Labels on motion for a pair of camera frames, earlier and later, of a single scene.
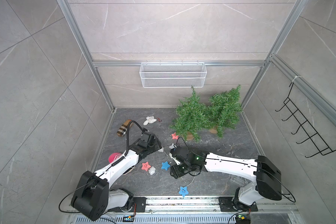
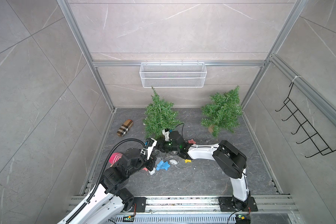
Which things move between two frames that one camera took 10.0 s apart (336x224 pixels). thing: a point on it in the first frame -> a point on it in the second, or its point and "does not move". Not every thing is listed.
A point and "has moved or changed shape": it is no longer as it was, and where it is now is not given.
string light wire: x=192 y=175 has moved or changed shape
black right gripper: x=176 y=173 -> x=162 y=147
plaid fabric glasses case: x=122 y=129 does not move
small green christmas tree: x=224 y=109 does not move
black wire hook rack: x=324 y=149 does not move
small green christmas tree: x=192 y=116 -> x=159 y=115
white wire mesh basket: x=172 y=75 does not move
